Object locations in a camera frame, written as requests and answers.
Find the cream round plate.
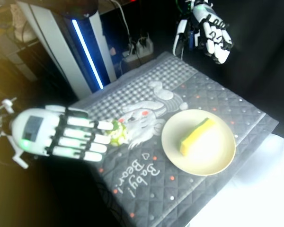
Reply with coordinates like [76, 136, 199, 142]
[161, 109, 237, 176]

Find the white column with blue light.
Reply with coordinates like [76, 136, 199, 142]
[16, 0, 116, 100]

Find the white cable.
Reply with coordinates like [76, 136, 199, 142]
[110, 0, 134, 49]

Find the white power strip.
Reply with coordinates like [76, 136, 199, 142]
[122, 51, 154, 65]

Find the green toy cabbage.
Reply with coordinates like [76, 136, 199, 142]
[106, 119, 127, 147]

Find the grey quilt with bear print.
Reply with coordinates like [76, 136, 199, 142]
[72, 51, 280, 227]

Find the yellow sponge with green pad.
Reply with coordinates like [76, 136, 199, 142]
[179, 117, 216, 157]

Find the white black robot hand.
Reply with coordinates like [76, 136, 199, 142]
[10, 105, 115, 164]
[191, 1, 234, 65]

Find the white power adapter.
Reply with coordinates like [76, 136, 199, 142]
[136, 37, 154, 55]

